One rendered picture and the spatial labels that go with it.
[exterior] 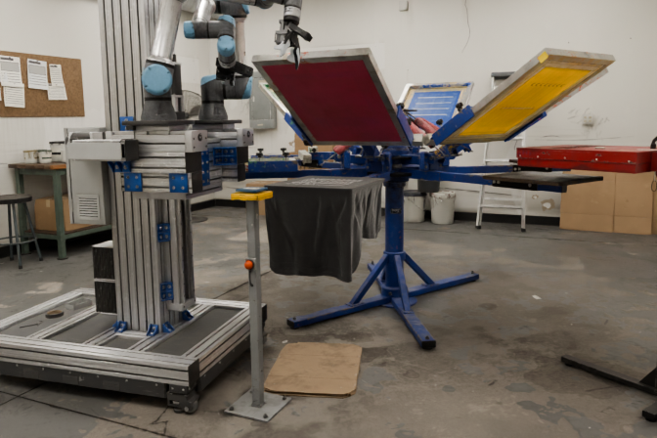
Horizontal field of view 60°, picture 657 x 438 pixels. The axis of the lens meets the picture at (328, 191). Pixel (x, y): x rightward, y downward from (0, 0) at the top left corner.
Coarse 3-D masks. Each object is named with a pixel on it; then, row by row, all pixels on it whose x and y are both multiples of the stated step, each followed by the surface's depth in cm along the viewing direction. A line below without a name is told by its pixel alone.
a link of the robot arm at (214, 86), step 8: (200, 80) 290; (208, 80) 286; (216, 80) 287; (200, 88) 290; (208, 88) 287; (216, 88) 287; (224, 88) 287; (208, 96) 287; (216, 96) 288; (224, 96) 290
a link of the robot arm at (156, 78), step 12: (168, 0) 226; (180, 0) 229; (168, 12) 227; (180, 12) 230; (156, 24) 229; (168, 24) 227; (156, 36) 228; (168, 36) 228; (156, 48) 228; (168, 48) 229; (156, 60) 226; (168, 60) 230; (144, 72) 225; (156, 72) 226; (168, 72) 228; (144, 84) 226; (156, 84) 227; (168, 84) 228
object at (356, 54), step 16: (368, 48) 243; (256, 64) 266; (272, 64) 264; (288, 64) 261; (368, 64) 248; (384, 80) 264; (384, 96) 269; (304, 128) 316; (400, 128) 294; (320, 144) 329; (336, 144) 325; (352, 144) 321; (368, 144) 317; (384, 144) 313; (400, 144) 309
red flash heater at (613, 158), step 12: (516, 156) 276; (528, 156) 271; (540, 156) 266; (552, 156) 260; (564, 156) 256; (576, 156) 251; (588, 156) 247; (600, 156) 242; (612, 156) 238; (624, 156) 234; (636, 156) 230; (648, 156) 236; (564, 168) 256; (576, 168) 252; (588, 168) 248; (600, 168) 243; (612, 168) 239; (624, 168) 235; (636, 168) 232; (648, 168) 238
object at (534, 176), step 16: (416, 176) 360; (432, 176) 349; (448, 176) 340; (464, 176) 329; (480, 176) 320; (496, 176) 292; (512, 176) 291; (528, 176) 290; (544, 176) 289; (560, 176) 288; (576, 176) 287; (592, 176) 286; (560, 192) 281
